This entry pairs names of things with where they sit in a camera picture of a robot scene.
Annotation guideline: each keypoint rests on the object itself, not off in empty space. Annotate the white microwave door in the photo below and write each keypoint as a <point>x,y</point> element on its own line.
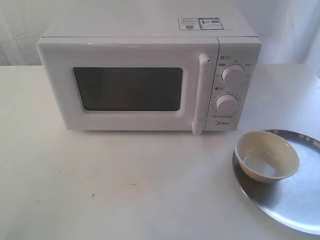
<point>131,83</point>

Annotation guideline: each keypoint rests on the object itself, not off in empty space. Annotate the cream ceramic bowl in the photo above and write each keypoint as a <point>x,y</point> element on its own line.
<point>266,157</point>

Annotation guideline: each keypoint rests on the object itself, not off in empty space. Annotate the white microwave oven body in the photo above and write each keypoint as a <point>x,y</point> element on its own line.
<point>237,46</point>

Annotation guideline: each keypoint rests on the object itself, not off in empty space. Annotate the lower white control knob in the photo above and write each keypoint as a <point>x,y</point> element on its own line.
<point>227,104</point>

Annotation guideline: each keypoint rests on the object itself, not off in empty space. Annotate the white control knob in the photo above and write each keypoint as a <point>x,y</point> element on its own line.
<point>234,75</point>
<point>227,104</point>

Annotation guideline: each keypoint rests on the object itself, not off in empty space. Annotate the upper white control knob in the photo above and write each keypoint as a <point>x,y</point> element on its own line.
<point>234,75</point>

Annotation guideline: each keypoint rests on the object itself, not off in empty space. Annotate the warning label sticker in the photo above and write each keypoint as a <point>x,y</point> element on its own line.
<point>200,24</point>

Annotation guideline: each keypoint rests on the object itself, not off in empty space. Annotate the round silver metal tray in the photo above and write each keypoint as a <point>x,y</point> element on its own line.
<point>295,201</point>

